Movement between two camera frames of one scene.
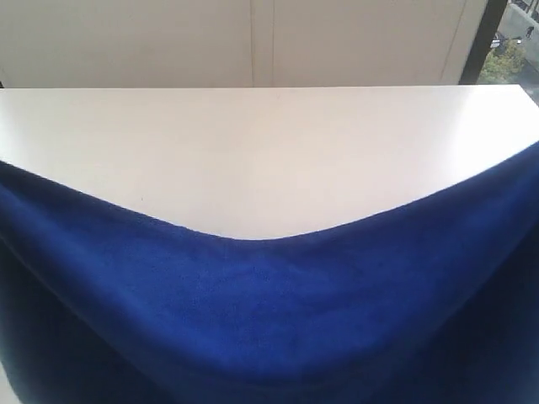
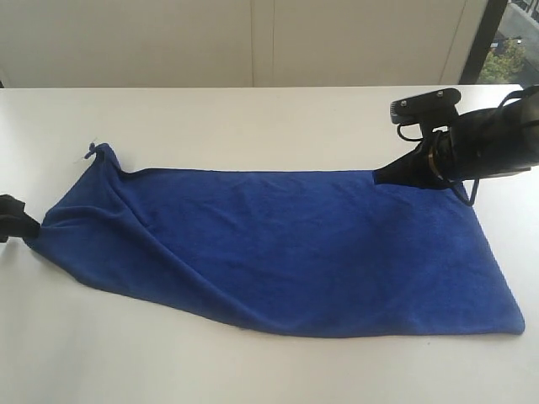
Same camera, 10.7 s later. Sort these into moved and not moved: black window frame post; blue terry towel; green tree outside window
Moved: blue terry towel
Not moved: green tree outside window; black window frame post
